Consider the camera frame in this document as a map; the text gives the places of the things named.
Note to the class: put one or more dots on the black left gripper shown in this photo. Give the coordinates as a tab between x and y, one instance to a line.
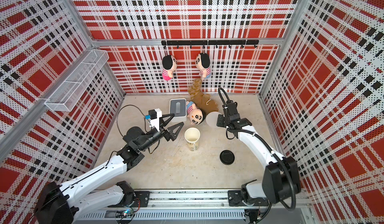
170	135

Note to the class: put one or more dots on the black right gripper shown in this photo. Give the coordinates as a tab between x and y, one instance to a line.
221	117

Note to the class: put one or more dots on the paper milk tea cup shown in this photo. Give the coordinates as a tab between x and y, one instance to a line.
192	137

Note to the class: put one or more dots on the black plastic cup lid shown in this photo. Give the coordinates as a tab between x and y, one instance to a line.
227	157

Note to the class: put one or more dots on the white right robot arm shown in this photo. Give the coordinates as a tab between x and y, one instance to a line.
280	182

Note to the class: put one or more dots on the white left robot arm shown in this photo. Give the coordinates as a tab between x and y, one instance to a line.
65	203

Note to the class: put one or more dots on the brown plush teddy bear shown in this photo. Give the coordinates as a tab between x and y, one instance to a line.
202	100

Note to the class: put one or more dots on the plush doll lying on table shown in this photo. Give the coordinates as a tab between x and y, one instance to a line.
195	115

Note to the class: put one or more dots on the blue striped hanging plush doll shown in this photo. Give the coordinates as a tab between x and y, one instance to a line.
203	65

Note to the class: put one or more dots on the pink hanging plush doll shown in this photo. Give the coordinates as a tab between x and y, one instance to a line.
169	67

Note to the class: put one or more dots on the green circuit board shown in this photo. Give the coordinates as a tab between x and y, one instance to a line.
123	214

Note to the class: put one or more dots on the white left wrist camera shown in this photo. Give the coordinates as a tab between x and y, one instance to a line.
153	117

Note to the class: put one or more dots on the black wall hook rail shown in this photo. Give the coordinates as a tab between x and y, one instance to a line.
178	43

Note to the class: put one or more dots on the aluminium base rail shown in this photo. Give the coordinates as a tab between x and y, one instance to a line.
204	204

